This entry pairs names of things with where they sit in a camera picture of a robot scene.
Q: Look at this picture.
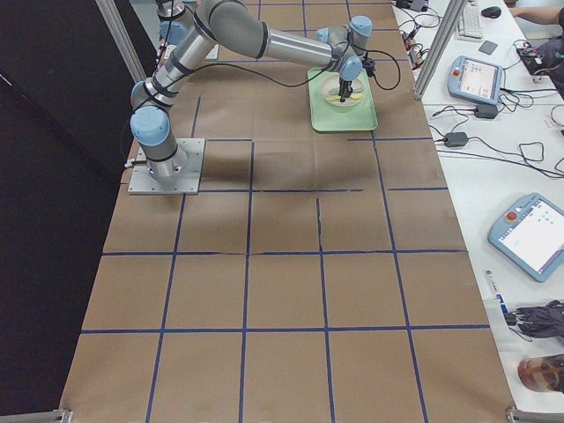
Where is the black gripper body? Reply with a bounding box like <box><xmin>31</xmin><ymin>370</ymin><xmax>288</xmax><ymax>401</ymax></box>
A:
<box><xmin>338</xmin><ymin>78</ymin><xmax>353</xmax><ymax>93</ymax></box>

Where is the yellow plastic fork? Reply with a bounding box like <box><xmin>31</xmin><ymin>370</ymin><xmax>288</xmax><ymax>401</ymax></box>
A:
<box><xmin>325</xmin><ymin>93</ymin><xmax>365</xmax><ymax>104</ymax></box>

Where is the white round plate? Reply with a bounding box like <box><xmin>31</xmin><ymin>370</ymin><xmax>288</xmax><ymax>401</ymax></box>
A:
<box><xmin>321</xmin><ymin>75</ymin><xmax>367</xmax><ymax>108</ymax></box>

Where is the light green tray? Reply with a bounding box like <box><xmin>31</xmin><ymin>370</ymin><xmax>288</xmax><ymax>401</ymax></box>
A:
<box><xmin>308</xmin><ymin>68</ymin><xmax>378</xmax><ymax>132</ymax></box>

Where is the black power adapter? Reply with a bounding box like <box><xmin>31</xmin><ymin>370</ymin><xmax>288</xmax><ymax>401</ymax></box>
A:
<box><xmin>443</xmin><ymin>132</ymin><xmax>469</xmax><ymax>148</ymax></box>
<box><xmin>474</xmin><ymin>104</ymin><xmax>499</xmax><ymax>120</ymax></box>

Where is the blue teach pendant far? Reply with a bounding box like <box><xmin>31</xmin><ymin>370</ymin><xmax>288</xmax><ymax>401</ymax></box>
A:
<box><xmin>447</xmin><ymin>56</ymin><xmax>503</xmax><ymax>106</ymax></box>

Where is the blue teach pendant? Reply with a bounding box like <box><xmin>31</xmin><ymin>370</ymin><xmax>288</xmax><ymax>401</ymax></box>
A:
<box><xmin>487</xmin><ymin>193</ymin><xmax>563</xmax><ymax>283</ymax></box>
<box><xmin>447</xmin><ymin>56</ymin><xmax>503</xmax><ymax>106</ymax></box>

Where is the white keyboard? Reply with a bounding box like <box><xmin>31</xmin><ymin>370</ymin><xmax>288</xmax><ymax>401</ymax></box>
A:
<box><xmin>456</xmin><ymin>1</ymin><xmax>483</xmax><ymax>41</ymax></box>

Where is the black computer mouse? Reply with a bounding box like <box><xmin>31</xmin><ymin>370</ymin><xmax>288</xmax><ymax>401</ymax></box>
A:
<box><xmin>480</xmin><ymin>6</ymin><xmax>501</xmax><ymax>19</ymax></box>

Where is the blue teach pendant near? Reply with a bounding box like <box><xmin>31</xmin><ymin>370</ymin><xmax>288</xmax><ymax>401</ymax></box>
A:
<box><xmin>487</xmin><ymin>193</ymin><xmax>563</xmax><ymax>283</ymax></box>

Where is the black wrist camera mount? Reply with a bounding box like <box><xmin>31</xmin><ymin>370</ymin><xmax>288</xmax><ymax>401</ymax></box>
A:
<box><xmin>361</xmin><ymin>54</ymin><xmax>375</xmax><ymax>78</ymax></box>

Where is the black camera cable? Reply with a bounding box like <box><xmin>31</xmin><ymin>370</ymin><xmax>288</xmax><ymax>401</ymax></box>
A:
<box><xmin>145</xmin><ymin>50</ymin><xmax>402</xmax><ymax>100</ymax></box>

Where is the aluminium frame post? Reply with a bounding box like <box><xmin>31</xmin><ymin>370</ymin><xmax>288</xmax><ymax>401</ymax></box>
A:
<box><xmin>412</xmin><ymin>0</ymin><xmax>466</xmax><ymax>100</ymax></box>

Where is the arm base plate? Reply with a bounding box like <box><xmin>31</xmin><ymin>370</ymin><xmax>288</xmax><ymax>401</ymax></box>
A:
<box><xmin>205</xmin><ymin>44</ymin><xmax>219</xmax><ymax>61</ymax></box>
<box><xmin>128</xmin><ymin>138</ymin><xmax>205</xmax><ymax>195</ymax></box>

